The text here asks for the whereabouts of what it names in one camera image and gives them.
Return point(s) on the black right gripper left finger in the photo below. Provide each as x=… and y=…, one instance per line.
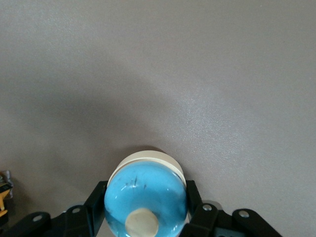
x=96, y=202

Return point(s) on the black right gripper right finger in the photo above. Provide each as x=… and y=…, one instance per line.
x=193, y=200

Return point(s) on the light blue call bell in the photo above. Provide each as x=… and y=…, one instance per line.
x=145, y=190

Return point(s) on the orange yellow emergency stop switch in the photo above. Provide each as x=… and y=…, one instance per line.
x=4, y=195

